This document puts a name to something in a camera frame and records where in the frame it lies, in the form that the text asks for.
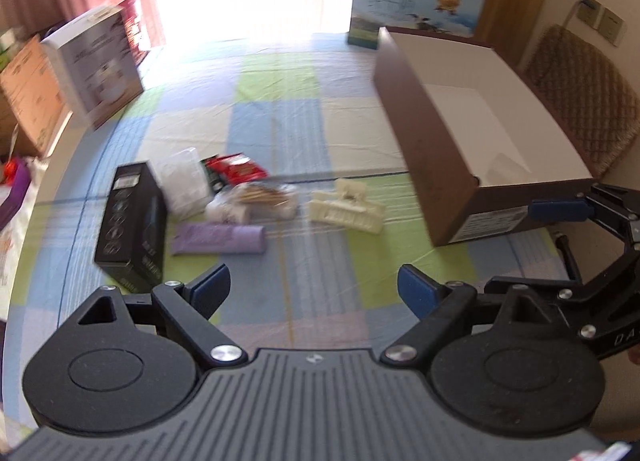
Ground purple cosmetic tube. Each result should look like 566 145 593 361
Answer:
171 222 267 255

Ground tall black product box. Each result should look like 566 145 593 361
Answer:
94 162 168 293

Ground small white pill bottle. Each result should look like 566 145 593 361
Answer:
205 200 250 226

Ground bag of cotton swabs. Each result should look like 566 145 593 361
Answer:
215 181 299 220

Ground cream hair claw clip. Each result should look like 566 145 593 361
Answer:
307 178 386 235

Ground red snack packet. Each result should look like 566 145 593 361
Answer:
203 153 269 184

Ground dark green sachet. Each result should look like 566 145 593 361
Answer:
201 155 227 196

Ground brown open cardboard box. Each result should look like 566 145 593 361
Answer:
373 28 594 247

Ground clear plastic floss pick box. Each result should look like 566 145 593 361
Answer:
151 147 212 219

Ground plaid checked tablecloth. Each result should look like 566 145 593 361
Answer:
2 35 565 444

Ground purple tray box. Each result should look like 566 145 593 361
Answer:
0 158 32 230

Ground red small toy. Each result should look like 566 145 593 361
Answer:
2 158 18 186

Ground brown kraft cardboard box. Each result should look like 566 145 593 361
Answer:
1 36 72 158

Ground white humidifier box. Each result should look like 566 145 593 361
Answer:
41 6 143 129

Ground blue milk carton box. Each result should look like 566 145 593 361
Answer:
347 0 485 49

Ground green tissue packs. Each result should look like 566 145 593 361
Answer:
0 26 29 59

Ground wall power socket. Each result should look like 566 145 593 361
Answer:
576 0 626 47

